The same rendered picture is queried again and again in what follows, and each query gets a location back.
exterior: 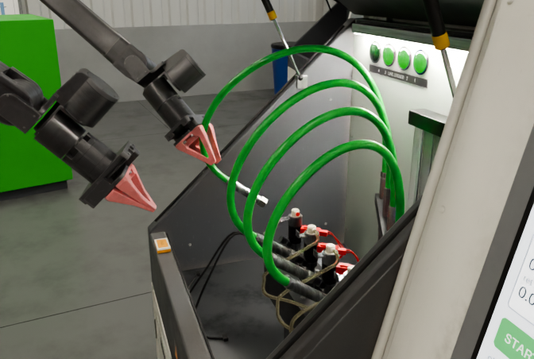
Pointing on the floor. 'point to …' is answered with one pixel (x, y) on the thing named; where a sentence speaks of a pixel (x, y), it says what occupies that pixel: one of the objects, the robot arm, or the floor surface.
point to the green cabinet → (11, 175)
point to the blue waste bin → (280, 66)
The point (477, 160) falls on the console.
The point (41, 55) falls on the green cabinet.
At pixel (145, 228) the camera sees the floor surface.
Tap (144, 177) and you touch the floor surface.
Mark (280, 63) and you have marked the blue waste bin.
